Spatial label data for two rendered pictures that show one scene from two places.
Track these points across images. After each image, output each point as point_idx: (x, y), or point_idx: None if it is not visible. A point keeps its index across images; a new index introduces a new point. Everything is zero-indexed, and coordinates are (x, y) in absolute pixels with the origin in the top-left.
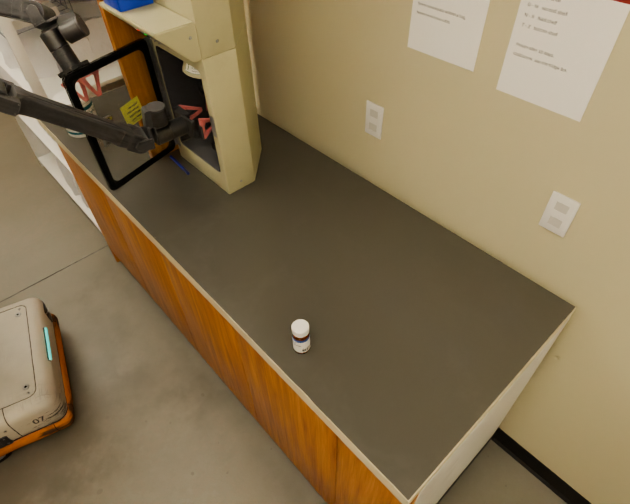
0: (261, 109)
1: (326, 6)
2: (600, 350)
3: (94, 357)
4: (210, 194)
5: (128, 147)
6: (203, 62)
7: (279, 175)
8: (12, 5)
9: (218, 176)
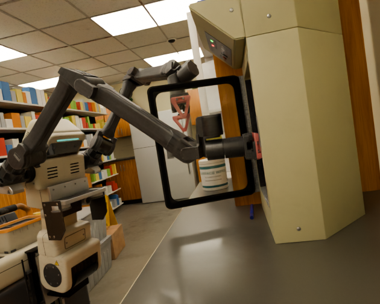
0: None
1: None
2: None
3: None
4: (253, 238)
5: (174, 152)
6: (247, 40)
7: (374, 242)
8: (163, 66)
9: (269, 216)
